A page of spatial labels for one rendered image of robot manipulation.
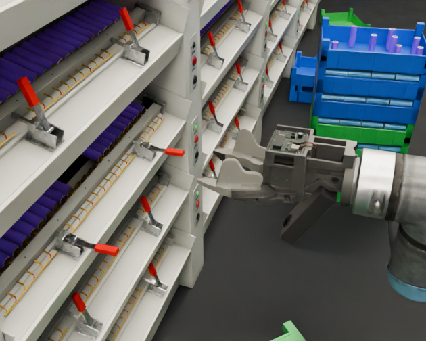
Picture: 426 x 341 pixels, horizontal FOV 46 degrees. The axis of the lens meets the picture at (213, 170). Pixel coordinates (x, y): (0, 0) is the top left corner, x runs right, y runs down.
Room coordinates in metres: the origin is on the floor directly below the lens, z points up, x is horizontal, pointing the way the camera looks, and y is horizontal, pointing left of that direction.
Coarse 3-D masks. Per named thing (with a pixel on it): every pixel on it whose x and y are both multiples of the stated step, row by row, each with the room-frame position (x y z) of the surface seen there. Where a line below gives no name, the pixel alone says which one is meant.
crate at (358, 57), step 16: (336, 32) 1.52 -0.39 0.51; (368, 32) 1.51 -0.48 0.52; (384, 32) 1.50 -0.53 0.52; (400, 32) 1.49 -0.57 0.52; (416, 32) 1.47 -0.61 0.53; (320, 48) 1.42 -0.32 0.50; (352, 48) 1.47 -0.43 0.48; (368, 48) 1.47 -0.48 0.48; (384, 48) 1.47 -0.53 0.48; (320, 64) 1.34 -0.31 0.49; (336, 64) 1.33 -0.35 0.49; (352, 64) 1.32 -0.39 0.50; (368, 64) 1.32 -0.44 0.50; (384, 64) 1.31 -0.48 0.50; (400, 64) 1.30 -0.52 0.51; (416, 64) 1.29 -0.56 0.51
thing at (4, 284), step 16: (144, 128) 0.86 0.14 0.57; (128, 144) 0.79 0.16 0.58; (112, 160) 0.73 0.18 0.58; (96, 176) 0.68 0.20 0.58; (80, 192) 0.64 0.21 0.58; (64, 208) 0.60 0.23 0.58; (80, 208) 0.62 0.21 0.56; (48, 224) 0.56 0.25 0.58; (64, 224) 0.58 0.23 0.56; (32, 240) 0.53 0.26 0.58; (48, 240) 0.53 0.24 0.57; (32, 256) 0.50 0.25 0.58; (16, 272) 0.47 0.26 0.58; (0, 288) 0.44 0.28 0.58
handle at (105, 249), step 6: (78, 240) 0.54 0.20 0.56; (78, 246) 0.53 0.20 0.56; (84, 246) 0.53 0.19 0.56; (90, 246) 0.53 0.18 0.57; (96, 246) 0.53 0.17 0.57; (102, 246) 0.53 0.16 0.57; (108, 246) 0.53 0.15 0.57; (114, 246) 0.53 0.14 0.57; (102, 252) 0.52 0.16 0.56; (108, 252) 0.52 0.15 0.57; (114, 252) 0.51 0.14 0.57
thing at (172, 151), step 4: (148, 148) 0.79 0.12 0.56; (152, 148) 0.79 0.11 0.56; (156, 148) 0.79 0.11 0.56; (160, 148) 0.79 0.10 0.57; (168, 148) 0.78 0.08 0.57; (172, 148) 0.78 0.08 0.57; (164, 152) 0.78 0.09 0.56; (168, 152) 0.77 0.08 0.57; (172, 152) 0.77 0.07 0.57; (176, 152) 0.77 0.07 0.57; (180, 152) 0.77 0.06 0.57; (184, 152) 0.78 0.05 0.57
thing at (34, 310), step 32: (160, 96) 0.96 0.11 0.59; (160, 128) 0.89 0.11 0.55; (128, 160) 0.77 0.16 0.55; (160, 160) 0.82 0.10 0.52; (128, 192) 0.69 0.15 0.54; (96, 224) 0.60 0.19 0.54; (64, 256) 0.53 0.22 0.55; (32, 288) 0.47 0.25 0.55; (64, 288) 0.48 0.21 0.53; (0, 320) 0.41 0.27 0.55; (32, 320) 0.42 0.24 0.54
